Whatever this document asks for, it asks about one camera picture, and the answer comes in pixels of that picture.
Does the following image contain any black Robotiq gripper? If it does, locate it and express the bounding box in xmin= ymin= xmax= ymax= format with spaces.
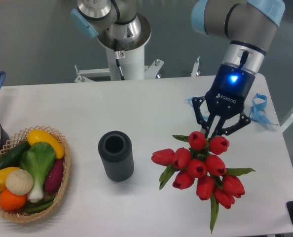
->
xmin=191 ymin=64 xmax=255 ymax=136

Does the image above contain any red tulip bouquet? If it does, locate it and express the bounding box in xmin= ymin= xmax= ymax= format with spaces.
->
xmin=151 ymin=131 xmax=254 ymax=230

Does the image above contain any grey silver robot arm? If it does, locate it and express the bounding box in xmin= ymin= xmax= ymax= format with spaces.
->
xmin=71 ymin=0 xmax=285 ymax=137

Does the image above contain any dark grey ribbed vase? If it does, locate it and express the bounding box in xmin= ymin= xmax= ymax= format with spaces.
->
xmin=98 ymin=131 xmax=134 ymax=182

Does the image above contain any crumpled blue tape strip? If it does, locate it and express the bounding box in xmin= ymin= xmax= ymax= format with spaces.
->
xmin=249 ymin=93 xmax=278 ymax=125

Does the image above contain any purple sweet potato toy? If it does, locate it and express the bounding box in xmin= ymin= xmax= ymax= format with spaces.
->
xmin=44 ymin=159 xmax=64 ymax=193

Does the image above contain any green bok choy toy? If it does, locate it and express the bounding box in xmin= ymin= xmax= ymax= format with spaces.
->
xmin=20 ymin=142 xmax=56 ymax=203

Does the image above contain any green pea pods toy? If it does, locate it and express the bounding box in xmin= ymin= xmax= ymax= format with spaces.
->
xmin=24 ymin=196 xmax=55 ymax=214

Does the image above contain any cream garlic bun toy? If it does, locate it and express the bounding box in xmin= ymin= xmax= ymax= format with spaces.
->
xmin=5 ymin=169 xmax=34 ymax=196

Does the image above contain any dark green cucumber toy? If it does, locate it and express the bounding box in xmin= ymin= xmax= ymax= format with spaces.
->
xmin=0 ymin=141 xmax=31 ymax=170

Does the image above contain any woven wicker basket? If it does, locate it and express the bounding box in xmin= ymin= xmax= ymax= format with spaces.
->
xmin=0 ymin=126 xmax=71 ymax=223

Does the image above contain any orange fruit toy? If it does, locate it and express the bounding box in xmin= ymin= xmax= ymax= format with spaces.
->
xmin=0 ymin=189 xmax=27 ymax=211

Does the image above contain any yellow bell pepper toy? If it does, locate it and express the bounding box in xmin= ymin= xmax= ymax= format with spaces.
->
xmin=0 ymin=167 xmax=20 ymax=192

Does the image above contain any white metal base frame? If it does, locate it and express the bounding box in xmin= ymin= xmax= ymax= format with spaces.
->
xmin=74 ymin=56 xmax=201 ymax=83

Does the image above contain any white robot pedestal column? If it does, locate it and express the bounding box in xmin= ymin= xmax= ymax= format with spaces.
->
xmin=106 ymin=46 xmax=145 ymax=81

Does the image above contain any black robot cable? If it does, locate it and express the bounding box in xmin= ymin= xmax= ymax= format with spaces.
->
xmin=112 ymin=39 xmax=126 ymax=81

